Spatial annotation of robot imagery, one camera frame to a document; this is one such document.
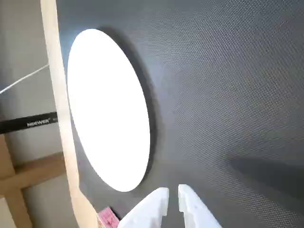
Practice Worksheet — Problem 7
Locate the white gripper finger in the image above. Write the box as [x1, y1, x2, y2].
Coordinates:
[178, 184, 223, 228]
[118, 187, 170, 228]

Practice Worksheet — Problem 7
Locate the white round dish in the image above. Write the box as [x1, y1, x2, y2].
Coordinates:
[66, 28, 151, 193]

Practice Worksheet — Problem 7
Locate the pink tape piece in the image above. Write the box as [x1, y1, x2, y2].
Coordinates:
[97, 206, 120, 228]

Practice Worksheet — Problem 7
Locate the dark grey textured mat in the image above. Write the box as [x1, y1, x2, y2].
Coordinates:
[56, 0, 304, 228]

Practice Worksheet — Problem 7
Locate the black Neewer stand bar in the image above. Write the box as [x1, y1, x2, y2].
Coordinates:
[0, 112, 59, 134]

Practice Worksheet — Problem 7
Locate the thin white cable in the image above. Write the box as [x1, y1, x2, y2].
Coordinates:
[0, 64, 50, 95]

